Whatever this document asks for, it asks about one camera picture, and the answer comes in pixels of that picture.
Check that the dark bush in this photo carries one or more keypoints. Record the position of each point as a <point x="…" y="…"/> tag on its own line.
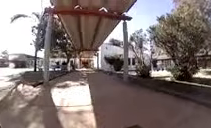
<point x="117" y="63"/>

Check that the white building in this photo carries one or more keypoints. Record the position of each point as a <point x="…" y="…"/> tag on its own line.
<point x="109" y="51"/>

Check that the building behind walkway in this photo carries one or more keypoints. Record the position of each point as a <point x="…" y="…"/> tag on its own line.
<point x="88" y="60"/>

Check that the small thin tree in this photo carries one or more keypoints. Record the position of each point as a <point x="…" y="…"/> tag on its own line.
<point x="142" y="68"/>

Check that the covered walkway canopy with posts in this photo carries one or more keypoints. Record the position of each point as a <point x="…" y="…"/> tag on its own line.
<point x="88" y="26"/>

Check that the pale concrete path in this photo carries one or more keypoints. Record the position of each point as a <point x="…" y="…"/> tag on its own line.
<point x="126" y="106"/>

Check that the dark leafy tree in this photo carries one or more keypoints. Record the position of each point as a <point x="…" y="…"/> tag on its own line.
<point x="61" y="38"/>

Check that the palm tree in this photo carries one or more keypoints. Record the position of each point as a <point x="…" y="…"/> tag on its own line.
<point x="35" y="50"/>

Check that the low distant building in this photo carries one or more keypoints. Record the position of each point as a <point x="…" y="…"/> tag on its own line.
<point x="21" y="60"/>

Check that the large green tree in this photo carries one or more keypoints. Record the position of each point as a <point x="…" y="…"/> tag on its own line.
<point x="188" y="33"/>

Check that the long low building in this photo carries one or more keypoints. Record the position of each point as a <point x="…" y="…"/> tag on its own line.
<point x="206" y="60"/>

